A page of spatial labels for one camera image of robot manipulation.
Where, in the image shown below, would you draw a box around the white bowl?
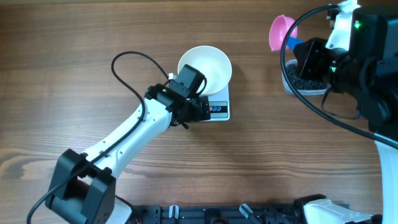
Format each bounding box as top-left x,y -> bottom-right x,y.
178,45 -> 232,95

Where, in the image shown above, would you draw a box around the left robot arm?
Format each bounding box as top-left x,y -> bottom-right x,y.
45,84 -> 210,224

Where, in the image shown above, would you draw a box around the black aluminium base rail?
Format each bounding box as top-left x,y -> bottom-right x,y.
124,203 -> 351,224

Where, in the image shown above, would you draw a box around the white digital kitchen scale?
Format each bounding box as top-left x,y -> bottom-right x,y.
201,85 -> 231,122

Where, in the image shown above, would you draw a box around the clear plastic food container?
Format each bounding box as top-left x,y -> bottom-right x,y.
286,59 -> 330,96

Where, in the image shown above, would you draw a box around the pink scoop with blue handle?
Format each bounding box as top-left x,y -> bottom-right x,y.
269,15 -> 303,51

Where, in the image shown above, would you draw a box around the black beans in container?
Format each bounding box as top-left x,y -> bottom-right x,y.
286,64 -> 327,90

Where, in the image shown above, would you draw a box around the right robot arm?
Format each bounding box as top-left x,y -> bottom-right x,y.
282,1 -> 397,223

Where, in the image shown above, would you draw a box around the left black camera cable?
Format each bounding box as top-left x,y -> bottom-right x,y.
26,50 -> 175,224

